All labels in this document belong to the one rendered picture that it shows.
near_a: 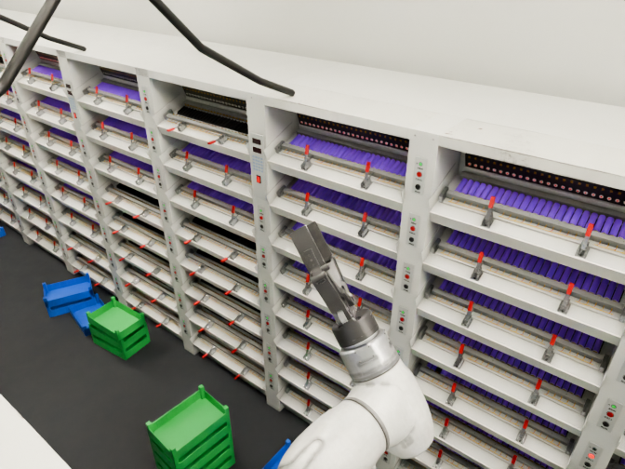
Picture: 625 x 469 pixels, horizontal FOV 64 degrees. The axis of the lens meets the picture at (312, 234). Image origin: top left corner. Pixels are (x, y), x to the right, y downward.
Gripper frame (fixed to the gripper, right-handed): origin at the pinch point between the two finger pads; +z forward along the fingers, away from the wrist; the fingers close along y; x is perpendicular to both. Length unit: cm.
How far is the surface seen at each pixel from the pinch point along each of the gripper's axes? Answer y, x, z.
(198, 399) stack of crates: -138, 103, -48
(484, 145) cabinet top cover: -61, -47, -1
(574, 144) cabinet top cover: -64, -69, -13
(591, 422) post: -73, -41, -92
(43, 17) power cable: -19, 32, 67
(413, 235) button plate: -84, -19, -18
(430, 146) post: -70, -35, 6
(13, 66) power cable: -16, 42, 60
